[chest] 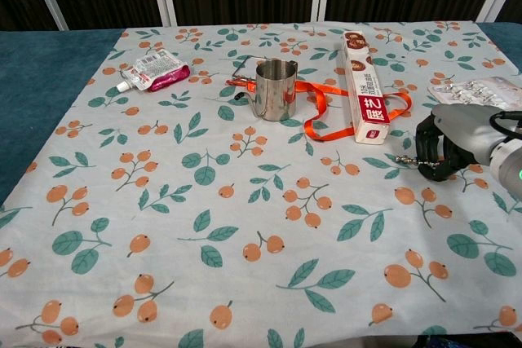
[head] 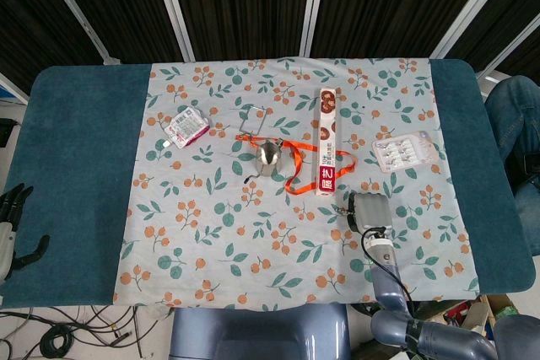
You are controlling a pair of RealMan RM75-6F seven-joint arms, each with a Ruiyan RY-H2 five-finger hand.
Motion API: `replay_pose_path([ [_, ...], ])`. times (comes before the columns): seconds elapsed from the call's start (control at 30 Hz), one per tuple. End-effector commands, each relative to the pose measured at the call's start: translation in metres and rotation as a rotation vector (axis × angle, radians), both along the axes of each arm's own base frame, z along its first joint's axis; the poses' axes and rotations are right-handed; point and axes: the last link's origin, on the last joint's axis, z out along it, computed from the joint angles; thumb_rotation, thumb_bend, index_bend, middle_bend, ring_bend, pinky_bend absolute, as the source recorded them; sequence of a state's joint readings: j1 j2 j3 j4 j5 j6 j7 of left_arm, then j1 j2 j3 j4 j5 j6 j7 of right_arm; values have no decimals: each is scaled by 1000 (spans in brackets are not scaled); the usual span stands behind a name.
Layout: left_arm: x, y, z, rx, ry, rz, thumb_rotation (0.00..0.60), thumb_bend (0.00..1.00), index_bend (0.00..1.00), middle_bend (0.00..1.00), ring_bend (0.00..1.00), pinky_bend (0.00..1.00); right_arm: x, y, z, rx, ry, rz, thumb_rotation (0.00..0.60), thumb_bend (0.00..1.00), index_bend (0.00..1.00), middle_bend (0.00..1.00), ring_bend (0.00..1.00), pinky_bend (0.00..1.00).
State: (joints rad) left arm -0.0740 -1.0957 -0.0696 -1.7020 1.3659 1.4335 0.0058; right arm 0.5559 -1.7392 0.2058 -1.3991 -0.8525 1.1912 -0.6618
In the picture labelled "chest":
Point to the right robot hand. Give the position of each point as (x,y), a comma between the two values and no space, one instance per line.
(465,128)

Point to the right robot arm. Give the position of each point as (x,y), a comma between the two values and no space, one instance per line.
(507,164)

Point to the silver pill blister pack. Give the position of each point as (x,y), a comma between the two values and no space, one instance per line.
(473,91)

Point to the long white red box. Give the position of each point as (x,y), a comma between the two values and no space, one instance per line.
(365,87)

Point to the stainless steel cup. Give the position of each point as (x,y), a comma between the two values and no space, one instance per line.
(275,91)

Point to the floral print tablecloth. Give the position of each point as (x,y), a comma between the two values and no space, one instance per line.
(261,209)

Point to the clear badge holder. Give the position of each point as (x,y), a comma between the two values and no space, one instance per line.
(244,66)

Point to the pink white spout pouch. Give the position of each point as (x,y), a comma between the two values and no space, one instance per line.
(157,73)

